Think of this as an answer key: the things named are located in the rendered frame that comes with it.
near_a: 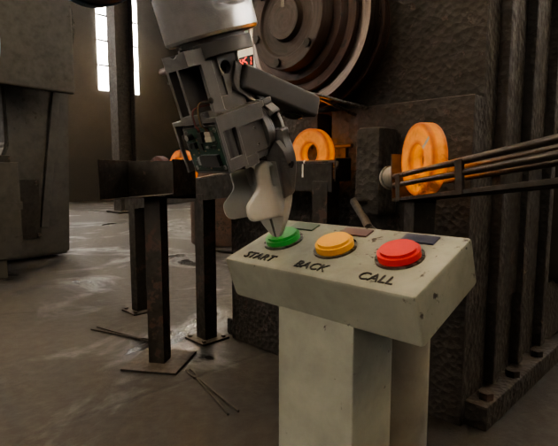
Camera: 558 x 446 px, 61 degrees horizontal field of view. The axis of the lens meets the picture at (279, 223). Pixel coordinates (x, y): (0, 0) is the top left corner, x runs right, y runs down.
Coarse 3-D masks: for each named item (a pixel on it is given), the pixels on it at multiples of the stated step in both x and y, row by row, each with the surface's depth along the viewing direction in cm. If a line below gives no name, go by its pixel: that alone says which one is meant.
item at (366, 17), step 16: (368, 0) 124; (368, 16) 124; (368, 32) 125; (352, 48) 129; (368, 48) 130; (256, 64) 156; (352, 64) 129; (336, 80) 133; (352, 80) 135; (336, 96) 141
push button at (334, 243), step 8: (336, 232) 50; (344, 232) 49; (320, 240) 49; (328, 240) 48; (336, 240) 48; (344, 240) 47; (352, 240) 47; (320, 248) 48; (328, 248) 47; (336, 248) 47; (344, 248) 46
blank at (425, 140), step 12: (408, 132) 103; (420, 132) 97; (432, 132) 93; (408, 144) 103; (420, 144) 97; (432, 144) 92; (444, 144) 92; (408, 156) 103; (420, 156) 103; (432, 156) 92; (444, 156) 92; (408, 168) 103; (444, 168) 93; (420, 192) 98; (432, 192) 97
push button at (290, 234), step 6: (288, 228) 54; (294, 228) 54; (288, 234) 53; (294, 234) 53; (270, 240) 53; (276, 240) 52; (282, 240) 52; (288, 240) 52; (294, 240) 52; (270, 246) 53; (276, 246) 52; (282, 246) 52
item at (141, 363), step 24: (120, 168) 168; (144, 168) 172; (168, 168) 171; (120, 192) 169; (144, 192) 174; (168, 192) 172; (192, 192) 167; (144, 216) 161; (168, 288) 168; (168, 312) 168; (168, 336) 168; (144, 360) 168; (168, 360) 168
